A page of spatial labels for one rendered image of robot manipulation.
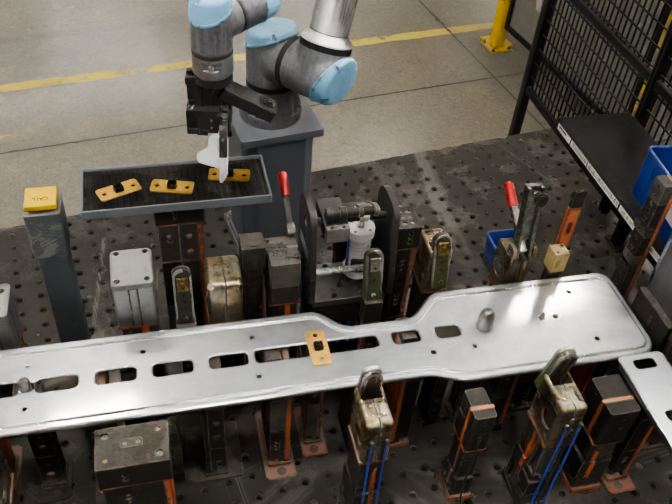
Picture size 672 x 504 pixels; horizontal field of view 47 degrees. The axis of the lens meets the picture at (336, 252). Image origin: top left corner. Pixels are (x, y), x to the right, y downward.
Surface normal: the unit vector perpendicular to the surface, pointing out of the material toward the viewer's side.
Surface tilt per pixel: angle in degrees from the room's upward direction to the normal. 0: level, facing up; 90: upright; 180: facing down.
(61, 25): 0
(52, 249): 90
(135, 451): 0
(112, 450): 0
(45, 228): 90
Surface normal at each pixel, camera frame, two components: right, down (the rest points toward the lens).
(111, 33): 0.07, -0.72
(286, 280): 0.22, 0.68
